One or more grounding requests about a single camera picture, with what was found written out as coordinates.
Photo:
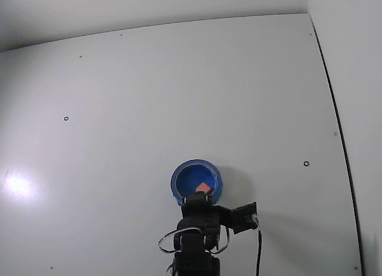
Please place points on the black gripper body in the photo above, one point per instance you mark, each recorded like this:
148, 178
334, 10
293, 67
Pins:
197, 202

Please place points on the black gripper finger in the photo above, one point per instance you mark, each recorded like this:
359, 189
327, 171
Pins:
201, 193

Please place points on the orange cube block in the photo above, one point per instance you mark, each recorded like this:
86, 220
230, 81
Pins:
203, 187

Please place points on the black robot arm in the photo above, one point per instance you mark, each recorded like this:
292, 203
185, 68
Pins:
194, 255

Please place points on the blue tape roll bin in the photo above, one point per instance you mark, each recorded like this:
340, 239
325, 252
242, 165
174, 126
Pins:
188, 183

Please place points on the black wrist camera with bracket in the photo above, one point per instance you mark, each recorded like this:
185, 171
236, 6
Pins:
243, 217

